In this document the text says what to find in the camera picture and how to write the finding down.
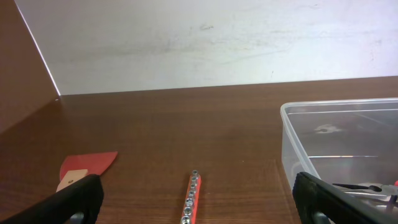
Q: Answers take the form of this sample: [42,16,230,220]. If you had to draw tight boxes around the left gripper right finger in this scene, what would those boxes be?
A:
[292,172,397,224]

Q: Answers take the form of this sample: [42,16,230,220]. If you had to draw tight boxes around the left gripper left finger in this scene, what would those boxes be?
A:
[1,174,104,224]

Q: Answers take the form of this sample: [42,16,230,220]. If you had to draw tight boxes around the orange-black long nose pliers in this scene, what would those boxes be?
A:
[333,183,397,213]

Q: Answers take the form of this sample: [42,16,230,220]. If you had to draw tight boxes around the clear plastic container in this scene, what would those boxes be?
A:
[280,98,397,187]

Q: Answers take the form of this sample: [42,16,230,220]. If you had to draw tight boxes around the orange scraper wooden handle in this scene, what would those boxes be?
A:
[56,152,118,192]

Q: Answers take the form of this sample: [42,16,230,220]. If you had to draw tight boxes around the orange socket bit rail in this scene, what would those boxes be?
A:
[180,170,201,224]

